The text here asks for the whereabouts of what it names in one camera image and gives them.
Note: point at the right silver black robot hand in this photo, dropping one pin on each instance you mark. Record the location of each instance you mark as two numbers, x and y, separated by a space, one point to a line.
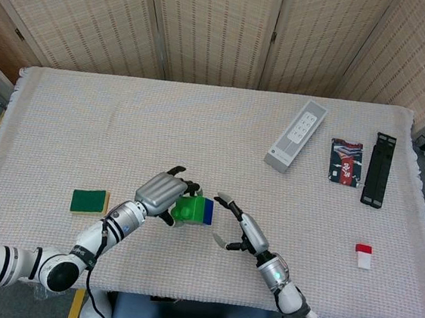
252 231

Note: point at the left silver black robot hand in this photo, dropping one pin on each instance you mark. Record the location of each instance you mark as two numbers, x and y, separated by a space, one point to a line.
159 191

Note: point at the green toy block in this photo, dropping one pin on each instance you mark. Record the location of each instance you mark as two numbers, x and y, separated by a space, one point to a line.
188 209

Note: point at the blue toy block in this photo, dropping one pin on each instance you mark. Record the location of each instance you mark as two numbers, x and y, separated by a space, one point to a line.
208 212

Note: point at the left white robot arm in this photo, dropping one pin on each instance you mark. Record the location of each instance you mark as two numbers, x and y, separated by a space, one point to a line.
90 239

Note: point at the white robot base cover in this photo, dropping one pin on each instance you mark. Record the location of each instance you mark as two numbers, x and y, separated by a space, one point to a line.
99 316

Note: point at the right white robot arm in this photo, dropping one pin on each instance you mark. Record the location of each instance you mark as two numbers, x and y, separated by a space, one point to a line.
294 300

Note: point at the green yellow sponge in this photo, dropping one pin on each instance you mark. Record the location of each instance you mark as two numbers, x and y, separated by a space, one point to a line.
88 201

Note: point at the white woven tablecloth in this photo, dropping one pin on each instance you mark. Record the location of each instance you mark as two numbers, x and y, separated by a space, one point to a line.
215 136

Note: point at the long white grey box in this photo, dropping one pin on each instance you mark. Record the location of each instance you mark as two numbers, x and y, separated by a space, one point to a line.
296 137

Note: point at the red white eraser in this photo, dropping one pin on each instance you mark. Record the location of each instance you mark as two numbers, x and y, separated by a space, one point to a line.
363 256

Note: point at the dark patterned card pack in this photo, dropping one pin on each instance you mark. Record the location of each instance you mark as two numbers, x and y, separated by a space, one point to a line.
345 163

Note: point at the black folding stand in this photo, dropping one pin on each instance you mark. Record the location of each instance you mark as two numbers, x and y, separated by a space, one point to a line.
378 169

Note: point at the beige woven folding screen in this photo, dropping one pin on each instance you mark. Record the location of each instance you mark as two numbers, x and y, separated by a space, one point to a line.
218 30

